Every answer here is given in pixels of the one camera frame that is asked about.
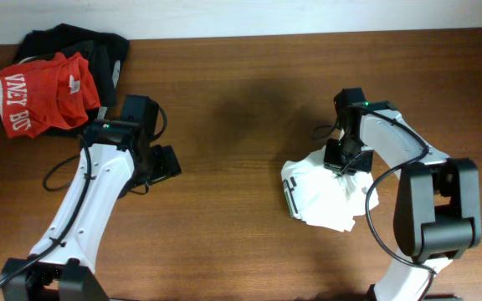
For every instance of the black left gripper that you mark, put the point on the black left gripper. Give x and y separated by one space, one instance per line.
165 164

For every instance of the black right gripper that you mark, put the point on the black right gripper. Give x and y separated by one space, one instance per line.
330 160

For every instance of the white printed t-shirt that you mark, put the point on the white printed t-shirt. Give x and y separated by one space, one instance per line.
322 198

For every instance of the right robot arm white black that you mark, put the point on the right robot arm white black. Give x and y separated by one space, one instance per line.
437 215

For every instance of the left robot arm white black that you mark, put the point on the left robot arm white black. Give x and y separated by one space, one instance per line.
117 157

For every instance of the black folded garment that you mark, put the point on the black folded garment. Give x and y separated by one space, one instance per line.
106 53

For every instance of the red folded t-shirt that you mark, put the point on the red folded t-shirt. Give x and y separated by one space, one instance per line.
43 94

